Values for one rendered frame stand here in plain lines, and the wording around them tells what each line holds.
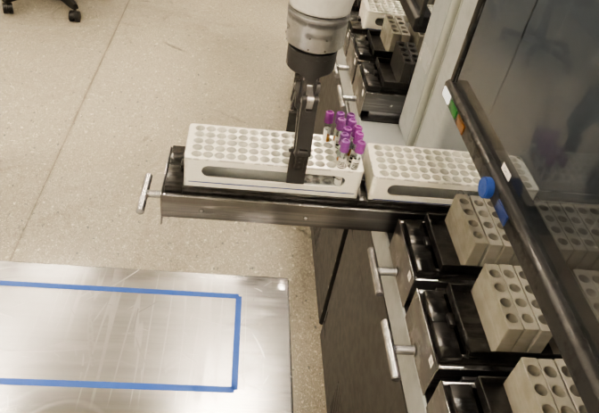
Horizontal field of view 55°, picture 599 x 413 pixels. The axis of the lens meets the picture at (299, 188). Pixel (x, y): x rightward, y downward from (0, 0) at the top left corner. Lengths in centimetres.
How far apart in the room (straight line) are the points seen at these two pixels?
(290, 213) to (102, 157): 149
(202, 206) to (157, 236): 107
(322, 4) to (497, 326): 49
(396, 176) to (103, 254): 122
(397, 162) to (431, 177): 7
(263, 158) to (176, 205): 16
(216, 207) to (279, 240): 109
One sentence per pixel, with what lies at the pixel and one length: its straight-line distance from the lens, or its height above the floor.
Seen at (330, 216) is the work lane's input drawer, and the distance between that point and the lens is 99.
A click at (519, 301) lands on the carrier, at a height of 87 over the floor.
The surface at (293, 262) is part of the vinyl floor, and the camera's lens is 198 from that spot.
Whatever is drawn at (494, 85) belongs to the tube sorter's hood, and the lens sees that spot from 89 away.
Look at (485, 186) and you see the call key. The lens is 82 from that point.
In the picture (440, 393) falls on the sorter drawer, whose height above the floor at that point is 80.
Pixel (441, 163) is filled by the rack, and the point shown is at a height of 86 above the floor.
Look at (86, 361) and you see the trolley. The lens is 75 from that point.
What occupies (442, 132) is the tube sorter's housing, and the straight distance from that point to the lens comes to 110.
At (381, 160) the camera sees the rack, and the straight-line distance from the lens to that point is 102.
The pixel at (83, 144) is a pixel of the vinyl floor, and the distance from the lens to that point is 246.
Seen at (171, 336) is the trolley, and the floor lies 82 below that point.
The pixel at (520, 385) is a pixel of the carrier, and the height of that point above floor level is 86.
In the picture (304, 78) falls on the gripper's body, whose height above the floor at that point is 103.
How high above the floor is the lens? 144
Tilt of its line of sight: 39 degrees down
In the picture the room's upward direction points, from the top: 10 degrees clockwise
